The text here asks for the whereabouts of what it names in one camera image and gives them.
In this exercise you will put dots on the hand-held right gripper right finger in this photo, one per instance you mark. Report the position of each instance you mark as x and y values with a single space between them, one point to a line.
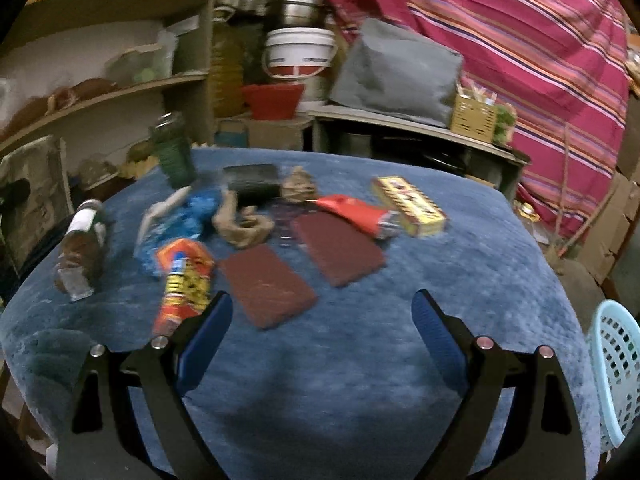
435 335

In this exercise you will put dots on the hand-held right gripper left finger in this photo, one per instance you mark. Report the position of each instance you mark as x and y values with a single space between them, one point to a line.
205 341

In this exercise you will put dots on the orange yellow snack wrapper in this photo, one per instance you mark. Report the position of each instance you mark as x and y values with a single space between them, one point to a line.
180 280

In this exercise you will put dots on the maroon scouring pad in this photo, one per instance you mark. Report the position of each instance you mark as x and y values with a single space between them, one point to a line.
265 285
335 247

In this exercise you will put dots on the blue plastic bag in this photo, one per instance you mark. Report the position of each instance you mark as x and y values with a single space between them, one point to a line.
192 215

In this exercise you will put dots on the red squeeze tube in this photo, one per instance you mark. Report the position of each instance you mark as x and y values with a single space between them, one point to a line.
355 212

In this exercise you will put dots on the brown plastic bottle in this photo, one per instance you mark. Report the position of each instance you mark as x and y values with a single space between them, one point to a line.
80 255

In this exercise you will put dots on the black cup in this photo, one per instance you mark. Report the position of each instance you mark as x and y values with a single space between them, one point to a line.
252 180

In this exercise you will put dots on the light blue plastic basket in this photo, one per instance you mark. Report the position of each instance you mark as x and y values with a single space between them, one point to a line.
612 360

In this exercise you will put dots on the brown paper ball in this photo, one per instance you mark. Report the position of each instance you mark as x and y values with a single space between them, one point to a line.
298 185

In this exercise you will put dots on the yellow cardboard box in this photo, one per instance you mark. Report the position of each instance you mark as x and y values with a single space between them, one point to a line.
410 205

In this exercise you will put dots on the yellow egg carton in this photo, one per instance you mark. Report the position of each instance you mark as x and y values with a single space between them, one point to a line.
140 165

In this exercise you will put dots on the clear plastic tub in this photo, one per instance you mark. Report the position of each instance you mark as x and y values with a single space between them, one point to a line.
100 172

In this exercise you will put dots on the stacked cardboard boxes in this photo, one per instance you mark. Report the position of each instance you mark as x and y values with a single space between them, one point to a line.
610 220

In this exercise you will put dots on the brown cardboard box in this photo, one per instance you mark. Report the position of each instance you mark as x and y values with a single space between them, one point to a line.
280 135

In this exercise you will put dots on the yellow slotted basket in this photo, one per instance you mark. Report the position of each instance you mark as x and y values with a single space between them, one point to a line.
472 117

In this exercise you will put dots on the worn cardboard box with hole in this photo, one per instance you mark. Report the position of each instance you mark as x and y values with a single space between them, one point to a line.
35 195

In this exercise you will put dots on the wooden shelf unit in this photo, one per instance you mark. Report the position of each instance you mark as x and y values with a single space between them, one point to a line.
202 110

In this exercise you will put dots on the low wooden side table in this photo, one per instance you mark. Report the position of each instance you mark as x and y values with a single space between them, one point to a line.
350 116

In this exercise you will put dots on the red plastic bowl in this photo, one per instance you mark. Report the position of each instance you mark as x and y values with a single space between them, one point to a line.
272 100

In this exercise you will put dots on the grey fabric cover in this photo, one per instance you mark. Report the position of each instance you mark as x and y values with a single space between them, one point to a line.
395 75

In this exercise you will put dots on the yellow oil jug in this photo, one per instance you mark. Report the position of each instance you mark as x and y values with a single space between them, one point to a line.
227 75

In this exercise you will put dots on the brown sweet potato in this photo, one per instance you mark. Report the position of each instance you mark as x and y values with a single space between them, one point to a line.
82 90

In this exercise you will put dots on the clear plastic container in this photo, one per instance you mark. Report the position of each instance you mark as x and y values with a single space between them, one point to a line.
140 65

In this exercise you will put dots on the pink striped cloth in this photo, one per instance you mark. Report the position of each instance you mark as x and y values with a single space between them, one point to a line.
525 60

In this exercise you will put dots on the white plastic bucket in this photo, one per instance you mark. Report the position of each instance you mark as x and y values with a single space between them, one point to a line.
300 45

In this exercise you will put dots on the metal cooking pot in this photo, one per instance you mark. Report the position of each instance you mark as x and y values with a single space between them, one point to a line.
295 7

